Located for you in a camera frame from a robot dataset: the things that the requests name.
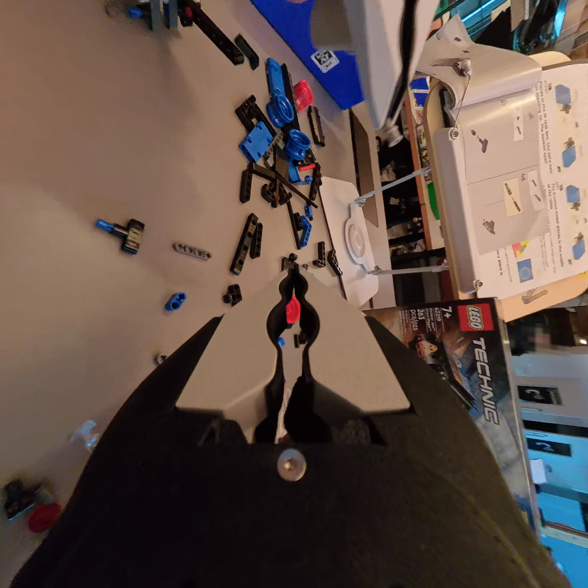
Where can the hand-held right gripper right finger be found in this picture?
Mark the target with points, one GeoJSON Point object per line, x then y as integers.
{"type": "Point", "coordinates": [358, 367]}

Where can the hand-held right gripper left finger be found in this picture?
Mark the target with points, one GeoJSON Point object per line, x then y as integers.
{"type": "Point", "coordinates": [225, 367]}

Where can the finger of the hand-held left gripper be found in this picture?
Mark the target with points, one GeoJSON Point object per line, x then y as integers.
{"type": "Point", "coordinates": [376, 55]}
{"type": "Point", "coordinates": [425, 27]}

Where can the grey black long pin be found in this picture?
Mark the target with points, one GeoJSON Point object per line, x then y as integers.
{"type": "Point", "coordinates": [393, 134]}

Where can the black connector with blue pin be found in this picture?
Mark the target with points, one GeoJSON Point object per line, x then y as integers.
{"type": "Point", "coordinates": [133, 236]}

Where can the grey desk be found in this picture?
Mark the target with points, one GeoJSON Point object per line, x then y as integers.
{"type": "Point", "coordinates": [92, 138]}

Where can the grey thin beam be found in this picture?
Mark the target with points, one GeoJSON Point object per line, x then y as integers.
{"type": "Point", "coordinates": [192, 251]}
{"type": "Point", "coordinates": [160, 359]}

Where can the black tee connector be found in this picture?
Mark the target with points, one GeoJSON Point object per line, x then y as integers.
{"type": "Point", "coordinates": [233, 295]}

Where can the blue short connector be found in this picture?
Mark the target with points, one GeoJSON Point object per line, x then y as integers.
{"type": "Point", "coordinates": [308, 211]}
{"type": "Point", "coordinates": [175, 302]}

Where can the red translucent rim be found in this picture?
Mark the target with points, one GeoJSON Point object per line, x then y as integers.
{"type": "Point", "coordinates": [303, 95]}

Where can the blue storage bin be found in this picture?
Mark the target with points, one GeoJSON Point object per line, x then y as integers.
{"type": "Point", "coordinates": [294, 41]}

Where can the red wheel rim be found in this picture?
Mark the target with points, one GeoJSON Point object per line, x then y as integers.
{"type": "Point", "coordinates": [292, 311]}

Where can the long black holed beam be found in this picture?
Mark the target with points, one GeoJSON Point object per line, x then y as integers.
{"type": "Point", "coordinates": [290, 87]}
{"type": "Point", "coordinates": [243, 243]}

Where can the black curved panel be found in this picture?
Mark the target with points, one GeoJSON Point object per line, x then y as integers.
{"type": "Point", "coordinates": [317, 126]}

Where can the blue curved panel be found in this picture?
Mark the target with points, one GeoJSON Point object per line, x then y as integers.
{"type": "Point", "coordinates": [275, 76]}

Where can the black angled beam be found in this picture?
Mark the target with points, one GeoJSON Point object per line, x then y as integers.
{"type": "Point", "coordinates": [335, 262]}
{"type": "Point", "coordinates": [320, 254]}

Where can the blue wheel rim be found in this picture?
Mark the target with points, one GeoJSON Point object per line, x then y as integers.
{"type": "Point", "coordinates": [280, 110]}
{"type": "Point", "coordinates": [297, 143]}

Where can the toy truck set box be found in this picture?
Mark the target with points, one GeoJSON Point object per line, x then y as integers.
{"type": "Point", "coordinates": [482, 367]}

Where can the black small brick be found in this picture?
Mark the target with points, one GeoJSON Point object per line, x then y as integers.
{"type": "Point", "coordinates": [248, 51]}

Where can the white book stand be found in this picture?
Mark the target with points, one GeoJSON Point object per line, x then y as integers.
{"type": "Point", "coordinates": [353, 239]}

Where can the red axle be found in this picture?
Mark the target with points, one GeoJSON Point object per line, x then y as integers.
{"type": "Point", "coordinates": [307, 166]}

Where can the grey long holed beam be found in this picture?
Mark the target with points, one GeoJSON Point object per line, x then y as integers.
{"type": "Point", "coordinates": [274, 149]}

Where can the blue fender piece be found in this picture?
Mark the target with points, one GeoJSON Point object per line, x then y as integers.
{"type": "Point", "coordinates": [298, 174]}

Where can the blue angled beam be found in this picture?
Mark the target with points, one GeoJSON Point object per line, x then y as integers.
{"type": "Point", "coordinates": [306, 232]}

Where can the blue flat panel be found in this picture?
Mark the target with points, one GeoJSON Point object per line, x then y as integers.
{"type": "Point", "coordinates": [256, 142]}

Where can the clear small piece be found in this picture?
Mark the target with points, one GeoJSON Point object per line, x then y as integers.
{"type": "Point", "coordinates": [85, 436]}

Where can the medium black axle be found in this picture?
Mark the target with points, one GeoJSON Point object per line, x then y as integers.
{"type": "Point", "coordinates": [294, 225]}

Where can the long black axle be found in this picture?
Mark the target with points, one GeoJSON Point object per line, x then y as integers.
{"type": "Point", "coordinates": [289, 186]}

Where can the short black holed beam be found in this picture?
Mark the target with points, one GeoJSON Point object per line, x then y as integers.
{"type": "Point", "coordinates": [298, 221]}

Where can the black flat plate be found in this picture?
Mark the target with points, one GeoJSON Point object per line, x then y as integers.
{"type": "Point", "coordinates": [262, 171]}

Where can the black three-hole connector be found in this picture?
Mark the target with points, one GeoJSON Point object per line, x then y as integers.
{"type": "Point", "coordinates": [285, 194]}

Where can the black bent connector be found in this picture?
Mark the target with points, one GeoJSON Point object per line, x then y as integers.
{"type": "Point", "coordinates": [268, 193]}

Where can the instruction booklet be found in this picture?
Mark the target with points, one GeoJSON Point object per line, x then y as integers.
{"type": "Point", "coordinates": [519, 183]}

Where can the black five-hole beam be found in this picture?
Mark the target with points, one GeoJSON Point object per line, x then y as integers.
{"type": "Point", "coordinates": [246, 185]}

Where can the red round disc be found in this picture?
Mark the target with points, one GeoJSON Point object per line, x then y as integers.
{"type": "Point", "coordinates": [44, 518]}

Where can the black grey small connector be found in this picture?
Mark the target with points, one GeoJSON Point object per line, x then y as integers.
{"type": "Point", "coordinates": [20, 498]}

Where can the black open frame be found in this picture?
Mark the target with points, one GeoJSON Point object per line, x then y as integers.
{"type": "Point", "coordinates": [248, 110]}

